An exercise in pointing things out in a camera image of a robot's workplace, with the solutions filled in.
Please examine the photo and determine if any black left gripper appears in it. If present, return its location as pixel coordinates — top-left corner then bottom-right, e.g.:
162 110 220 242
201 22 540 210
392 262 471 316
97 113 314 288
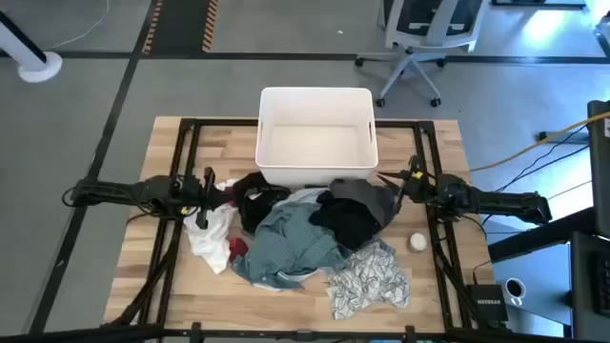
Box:
183 166 237 231

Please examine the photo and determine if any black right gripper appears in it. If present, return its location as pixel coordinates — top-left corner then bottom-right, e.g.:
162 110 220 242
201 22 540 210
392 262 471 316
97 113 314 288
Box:
376 155 442 211

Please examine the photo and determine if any dark grey garment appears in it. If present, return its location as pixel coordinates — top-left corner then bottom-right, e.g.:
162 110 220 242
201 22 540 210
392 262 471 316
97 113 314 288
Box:
328 178 399 230

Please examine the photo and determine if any black garment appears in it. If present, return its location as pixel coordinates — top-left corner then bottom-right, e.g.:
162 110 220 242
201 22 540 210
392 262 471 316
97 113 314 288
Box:
308 190 382 252
232 171 292 235

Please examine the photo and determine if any red garment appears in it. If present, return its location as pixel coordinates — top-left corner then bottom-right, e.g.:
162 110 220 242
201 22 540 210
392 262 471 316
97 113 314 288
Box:
228 236 250 264

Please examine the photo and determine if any white black-patterned garment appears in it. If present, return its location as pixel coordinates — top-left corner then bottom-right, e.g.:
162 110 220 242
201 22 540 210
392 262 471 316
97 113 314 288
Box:
325 237 412 321

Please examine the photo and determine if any teal dotted shirt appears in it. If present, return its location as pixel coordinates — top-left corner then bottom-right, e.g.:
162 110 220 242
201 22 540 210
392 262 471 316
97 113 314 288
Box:
232 200 352 292

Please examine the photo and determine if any white plastic bin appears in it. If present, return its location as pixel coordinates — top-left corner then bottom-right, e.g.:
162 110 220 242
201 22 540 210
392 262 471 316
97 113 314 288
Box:
254 86 380 188

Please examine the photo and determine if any white mug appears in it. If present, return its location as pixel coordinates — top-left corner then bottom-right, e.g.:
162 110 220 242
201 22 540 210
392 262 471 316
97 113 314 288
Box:
503 277 527 307

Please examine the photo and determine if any white office chair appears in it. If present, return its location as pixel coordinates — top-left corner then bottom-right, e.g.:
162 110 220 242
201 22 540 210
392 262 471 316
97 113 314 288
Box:
355 0 490 109

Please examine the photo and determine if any grey power strip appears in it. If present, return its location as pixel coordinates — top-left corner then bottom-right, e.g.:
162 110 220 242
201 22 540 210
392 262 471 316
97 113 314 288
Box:
537 131 591 145

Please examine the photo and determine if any black hazard-striped floor mat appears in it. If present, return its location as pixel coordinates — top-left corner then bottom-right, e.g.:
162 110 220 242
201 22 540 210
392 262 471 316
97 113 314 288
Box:
141 0 220 54

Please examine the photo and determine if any black computer tower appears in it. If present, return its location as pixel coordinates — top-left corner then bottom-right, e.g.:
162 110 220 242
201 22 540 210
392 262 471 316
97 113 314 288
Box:
586 99 610 238

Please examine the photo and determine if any black metal table frame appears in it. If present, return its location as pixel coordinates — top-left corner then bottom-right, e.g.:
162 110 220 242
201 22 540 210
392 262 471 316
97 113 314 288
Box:
0 117 610 343

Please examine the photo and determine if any yellow cable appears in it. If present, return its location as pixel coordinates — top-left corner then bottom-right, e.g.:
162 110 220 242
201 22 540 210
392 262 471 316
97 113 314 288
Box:
469 110 610 173

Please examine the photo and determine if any black Netgear network switch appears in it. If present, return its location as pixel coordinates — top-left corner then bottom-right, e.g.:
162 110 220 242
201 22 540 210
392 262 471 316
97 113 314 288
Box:
465 283 509 323

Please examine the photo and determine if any black floor cable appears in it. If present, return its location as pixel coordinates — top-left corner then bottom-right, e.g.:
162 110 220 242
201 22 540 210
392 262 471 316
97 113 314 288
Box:
480 124 592 225

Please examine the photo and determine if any grey side desk black frame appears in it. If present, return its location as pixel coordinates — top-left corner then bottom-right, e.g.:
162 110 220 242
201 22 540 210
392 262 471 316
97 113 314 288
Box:
488 208 610 342

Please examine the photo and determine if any white floor cable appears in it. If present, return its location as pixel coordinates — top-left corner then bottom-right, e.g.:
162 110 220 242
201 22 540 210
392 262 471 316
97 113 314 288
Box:
45 0 111 51

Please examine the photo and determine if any white post with round base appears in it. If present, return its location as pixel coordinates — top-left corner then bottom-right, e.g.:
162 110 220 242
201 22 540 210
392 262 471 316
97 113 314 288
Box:
0 9 64 84

